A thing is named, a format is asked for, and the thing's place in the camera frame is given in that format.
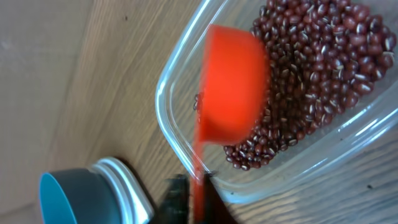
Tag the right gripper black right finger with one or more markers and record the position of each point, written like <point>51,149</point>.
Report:
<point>215,210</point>

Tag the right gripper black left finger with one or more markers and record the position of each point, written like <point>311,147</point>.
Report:
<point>174,207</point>

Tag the orange scoop with blue handle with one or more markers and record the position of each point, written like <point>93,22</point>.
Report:
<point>233,83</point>

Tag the white digital kitchen scale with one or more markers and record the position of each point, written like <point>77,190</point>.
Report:
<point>133,203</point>

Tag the teal plastic bowl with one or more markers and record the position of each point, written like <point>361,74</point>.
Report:
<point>77,196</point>

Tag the clear plastic food container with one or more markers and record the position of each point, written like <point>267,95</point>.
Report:
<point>318,153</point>

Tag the red adzuki beans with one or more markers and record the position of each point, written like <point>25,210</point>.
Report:
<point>325,55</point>

